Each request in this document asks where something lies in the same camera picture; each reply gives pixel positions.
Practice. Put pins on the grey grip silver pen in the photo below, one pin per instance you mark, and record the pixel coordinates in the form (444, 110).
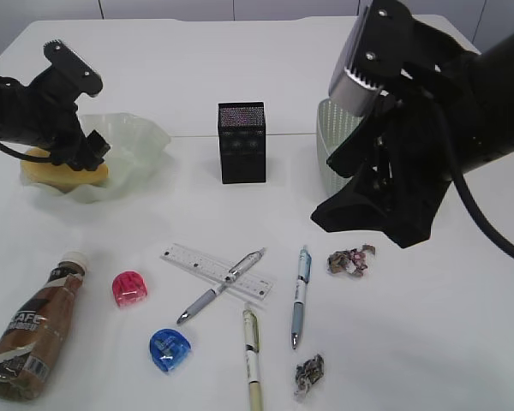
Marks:
(210, 295)

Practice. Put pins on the pale green wavy glass plate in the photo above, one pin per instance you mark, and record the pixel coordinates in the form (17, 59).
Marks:
(137, 150)

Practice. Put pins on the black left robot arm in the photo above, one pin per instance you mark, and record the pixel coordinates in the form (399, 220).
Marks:
(35, 153)

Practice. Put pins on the beige grip white pen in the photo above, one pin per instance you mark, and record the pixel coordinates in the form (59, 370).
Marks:
(252, 349)

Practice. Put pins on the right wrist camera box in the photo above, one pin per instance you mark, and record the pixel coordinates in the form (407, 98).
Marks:
(372, 57)

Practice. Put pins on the sugared bread bun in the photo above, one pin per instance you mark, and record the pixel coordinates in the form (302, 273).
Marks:
(62, 176)

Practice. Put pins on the blue white grey-grip pen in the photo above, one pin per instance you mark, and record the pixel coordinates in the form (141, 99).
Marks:
(302, 280)

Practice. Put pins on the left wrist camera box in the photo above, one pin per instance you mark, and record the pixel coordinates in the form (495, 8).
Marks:
(69, 64)

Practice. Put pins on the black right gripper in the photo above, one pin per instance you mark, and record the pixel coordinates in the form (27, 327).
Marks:
(422, 133)

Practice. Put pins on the pink pencil sharpener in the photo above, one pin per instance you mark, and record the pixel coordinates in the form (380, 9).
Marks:
(128, 288)

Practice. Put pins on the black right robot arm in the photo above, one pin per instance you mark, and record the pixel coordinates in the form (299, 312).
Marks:
(495, 85)

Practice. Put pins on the brown coffee bottle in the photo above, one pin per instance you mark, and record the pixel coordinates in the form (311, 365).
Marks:
(34, 337)

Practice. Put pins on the black mesh pen holder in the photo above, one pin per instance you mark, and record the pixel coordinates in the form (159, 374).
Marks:
(242, 142)

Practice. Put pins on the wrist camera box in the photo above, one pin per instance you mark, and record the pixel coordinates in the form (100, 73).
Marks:
(372, 57)
(69, 64)

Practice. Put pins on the pale green plastic basket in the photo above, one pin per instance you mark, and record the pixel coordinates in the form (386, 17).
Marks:
(333, 126)

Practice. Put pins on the clear plastic ruler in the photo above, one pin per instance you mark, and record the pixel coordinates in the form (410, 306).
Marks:
(251, 286)

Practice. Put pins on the paper scrap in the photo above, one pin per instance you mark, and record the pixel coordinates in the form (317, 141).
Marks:
(351, 262)
(308, 374)

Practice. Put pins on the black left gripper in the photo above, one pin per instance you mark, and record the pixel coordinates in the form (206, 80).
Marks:
(43, 114)

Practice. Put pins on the blue pencil sharpener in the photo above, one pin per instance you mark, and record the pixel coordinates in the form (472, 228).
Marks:
(168, 349)

